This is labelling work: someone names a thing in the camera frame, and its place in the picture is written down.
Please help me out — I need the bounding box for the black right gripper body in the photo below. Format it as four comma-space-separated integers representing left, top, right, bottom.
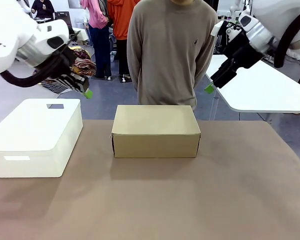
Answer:
224, 31, 264, 71

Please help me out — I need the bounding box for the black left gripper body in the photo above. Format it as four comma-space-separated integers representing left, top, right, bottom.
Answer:
52, 46, 77, 79

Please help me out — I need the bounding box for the brown cardboard shoe box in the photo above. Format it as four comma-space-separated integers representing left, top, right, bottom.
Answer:
110, 104, 203, 159

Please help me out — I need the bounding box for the white robot arm green base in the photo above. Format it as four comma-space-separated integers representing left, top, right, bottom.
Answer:
229, 0, 244, 19

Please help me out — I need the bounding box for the white storage box lid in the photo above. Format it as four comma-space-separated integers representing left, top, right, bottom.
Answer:
0, 98, 81, 152

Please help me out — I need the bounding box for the white plastic storage box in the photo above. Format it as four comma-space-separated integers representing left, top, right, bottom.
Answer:
0, 103, 84, 179

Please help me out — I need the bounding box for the checkered black white fabric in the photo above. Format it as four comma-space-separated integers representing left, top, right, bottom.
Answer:
39, 77, 77, 95

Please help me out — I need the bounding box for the pile of colourful clothes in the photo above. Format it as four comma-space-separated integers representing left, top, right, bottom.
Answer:
69, 46, 98, 79

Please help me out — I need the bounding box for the white table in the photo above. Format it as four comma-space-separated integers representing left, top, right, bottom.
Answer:
204, 54, 300, 114

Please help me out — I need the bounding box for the dark display panel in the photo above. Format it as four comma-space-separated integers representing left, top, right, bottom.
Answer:
54, 11, 72, 26

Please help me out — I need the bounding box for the person in pink top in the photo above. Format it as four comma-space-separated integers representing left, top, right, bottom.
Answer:
79, 0, 113, 81

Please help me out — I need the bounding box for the person in beige sweater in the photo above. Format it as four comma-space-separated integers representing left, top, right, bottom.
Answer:
126, 0, 219, 111

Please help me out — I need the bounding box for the seated person in dark clothes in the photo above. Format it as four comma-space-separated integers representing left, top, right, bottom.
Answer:
30, 0, 56, 20

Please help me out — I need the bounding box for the person in orange top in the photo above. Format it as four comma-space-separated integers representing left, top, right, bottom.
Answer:
106, 0, 142, 84

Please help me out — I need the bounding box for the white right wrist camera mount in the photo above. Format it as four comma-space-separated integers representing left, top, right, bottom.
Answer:
210, 19, 237, 42

